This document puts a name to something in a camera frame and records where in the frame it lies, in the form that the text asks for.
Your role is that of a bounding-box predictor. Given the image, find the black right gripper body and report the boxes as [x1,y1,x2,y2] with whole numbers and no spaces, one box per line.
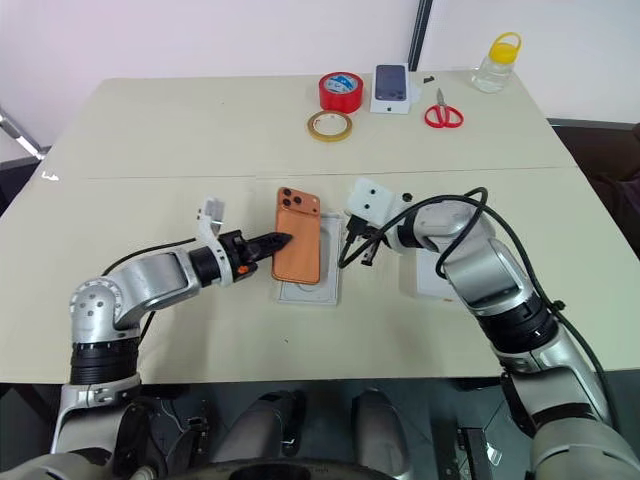
[344,212,389,247]

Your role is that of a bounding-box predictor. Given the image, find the yellow clear tape roll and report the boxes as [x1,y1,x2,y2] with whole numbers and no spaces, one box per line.
[306,110,355,143]

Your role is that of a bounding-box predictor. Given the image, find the black vertical pole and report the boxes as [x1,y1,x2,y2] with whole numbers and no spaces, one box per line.
[407,0,434,73]

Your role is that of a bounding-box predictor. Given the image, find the clear jar with yellow lid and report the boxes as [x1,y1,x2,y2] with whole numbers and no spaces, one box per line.
[471,32,525,94]

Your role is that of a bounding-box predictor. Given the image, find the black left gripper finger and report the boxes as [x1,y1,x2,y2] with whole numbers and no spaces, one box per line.
[248,243,288,263]
[248,231,293,248]

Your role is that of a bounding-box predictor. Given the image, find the white phone box base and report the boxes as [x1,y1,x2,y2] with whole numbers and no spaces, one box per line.
[275,213,346,307]

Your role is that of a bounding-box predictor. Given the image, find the white phone box lid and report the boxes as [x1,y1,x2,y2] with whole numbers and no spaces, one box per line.
[410,247,459,302]

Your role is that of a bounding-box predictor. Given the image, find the orange smartphone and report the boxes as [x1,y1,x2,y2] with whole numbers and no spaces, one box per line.
[271,186,323,286]

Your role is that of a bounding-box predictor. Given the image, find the grey metal frame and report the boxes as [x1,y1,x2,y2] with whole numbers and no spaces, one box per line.
[0,103,52,162]

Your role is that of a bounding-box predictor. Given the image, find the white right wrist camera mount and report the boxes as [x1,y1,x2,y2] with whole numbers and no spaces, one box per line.
[344,177,409,229]

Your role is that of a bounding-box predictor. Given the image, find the red tape roll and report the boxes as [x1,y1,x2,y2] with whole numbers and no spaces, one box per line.
[318,71,365,114]

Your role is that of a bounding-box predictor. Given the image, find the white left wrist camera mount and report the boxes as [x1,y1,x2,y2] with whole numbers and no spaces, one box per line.
[195,196,251,288]

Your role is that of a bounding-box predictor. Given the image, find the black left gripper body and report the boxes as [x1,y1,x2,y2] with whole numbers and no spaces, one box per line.
[219,229,261,281]

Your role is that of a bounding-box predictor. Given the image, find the white box with phone print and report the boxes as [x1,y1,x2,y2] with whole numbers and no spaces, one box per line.
[369,63,420,115]

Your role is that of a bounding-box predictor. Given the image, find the dark rounded shape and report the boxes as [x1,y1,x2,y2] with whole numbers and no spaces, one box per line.
[351,388,412,477]
[213,389,307,465]

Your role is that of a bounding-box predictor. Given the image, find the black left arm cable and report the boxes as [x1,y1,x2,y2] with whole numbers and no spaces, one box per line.
[99,236,201,346]

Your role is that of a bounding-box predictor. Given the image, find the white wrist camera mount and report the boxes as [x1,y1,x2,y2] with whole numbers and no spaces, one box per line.
[344,177,409,229]
[195,196,251,288]

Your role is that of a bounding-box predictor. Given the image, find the red handled scissors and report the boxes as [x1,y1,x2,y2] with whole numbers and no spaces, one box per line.
[424,87,465,131]

